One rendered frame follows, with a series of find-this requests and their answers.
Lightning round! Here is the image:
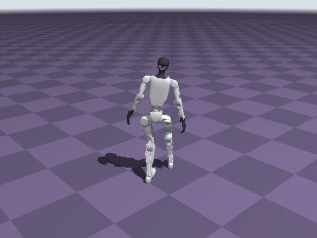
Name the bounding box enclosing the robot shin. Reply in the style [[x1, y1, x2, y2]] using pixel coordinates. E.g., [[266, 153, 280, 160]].
[[166, 133, 173, 163], [145, 144, 155, 176]]

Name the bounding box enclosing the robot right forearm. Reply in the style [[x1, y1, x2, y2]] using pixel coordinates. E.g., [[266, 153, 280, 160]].
[[176, 98, 185, 120]]

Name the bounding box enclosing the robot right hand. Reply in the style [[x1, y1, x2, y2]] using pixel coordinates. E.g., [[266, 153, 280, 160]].
[[180, 117, 186, 133]]

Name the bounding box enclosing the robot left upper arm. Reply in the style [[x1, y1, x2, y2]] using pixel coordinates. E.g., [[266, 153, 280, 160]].
[[137, 75, 151, 100]]

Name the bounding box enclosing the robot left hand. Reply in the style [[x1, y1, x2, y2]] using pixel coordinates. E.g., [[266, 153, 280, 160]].
[[127, 110, 134, 125]]

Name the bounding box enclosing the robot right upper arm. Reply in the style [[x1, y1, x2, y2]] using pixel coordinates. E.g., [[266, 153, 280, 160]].
[[170, 79, 180, 105]]

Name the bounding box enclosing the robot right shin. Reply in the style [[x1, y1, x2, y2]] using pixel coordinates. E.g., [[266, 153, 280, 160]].
[[166, 133, 173, 163]]

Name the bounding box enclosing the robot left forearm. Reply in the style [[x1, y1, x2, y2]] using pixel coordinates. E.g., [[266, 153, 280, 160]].
[[129, 92, 140, 113]]

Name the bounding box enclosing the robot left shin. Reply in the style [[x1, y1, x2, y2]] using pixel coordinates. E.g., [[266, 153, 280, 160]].
[[145, 144, 155, 176]]

